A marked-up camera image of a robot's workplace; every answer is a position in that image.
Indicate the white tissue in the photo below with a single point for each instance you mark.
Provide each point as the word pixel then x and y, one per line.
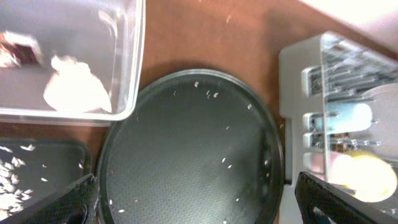
pixel 74 88

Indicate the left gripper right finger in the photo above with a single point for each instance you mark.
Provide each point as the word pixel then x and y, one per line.
pixel 320 202

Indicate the brown snack wrapper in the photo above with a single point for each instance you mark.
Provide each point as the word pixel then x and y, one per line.
pixel 18 50

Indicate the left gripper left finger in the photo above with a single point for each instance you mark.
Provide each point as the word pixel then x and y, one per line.
pixel 76 203

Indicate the pink cup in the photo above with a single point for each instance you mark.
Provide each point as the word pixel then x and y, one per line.
pixel 314 161

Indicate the black rectangular tray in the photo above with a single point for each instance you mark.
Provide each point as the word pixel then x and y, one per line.
pixel 68 160

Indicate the blue cup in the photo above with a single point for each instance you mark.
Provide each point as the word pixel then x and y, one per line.
pixel 348 117

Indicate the yellow bowl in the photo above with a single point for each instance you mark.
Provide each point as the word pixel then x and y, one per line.
pixel 371 178

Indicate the clear plastic bin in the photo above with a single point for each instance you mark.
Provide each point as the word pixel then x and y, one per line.
pixel 107 35

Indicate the round black tray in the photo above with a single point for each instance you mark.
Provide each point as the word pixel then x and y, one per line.
pixel 200 147

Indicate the white plate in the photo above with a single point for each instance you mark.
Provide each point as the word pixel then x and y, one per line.
pixel 384 128

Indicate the food scraps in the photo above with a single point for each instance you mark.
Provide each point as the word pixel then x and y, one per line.
pixel 24 176

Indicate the grey dishwasher rack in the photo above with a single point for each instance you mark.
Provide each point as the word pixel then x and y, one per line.
pixel 325 69

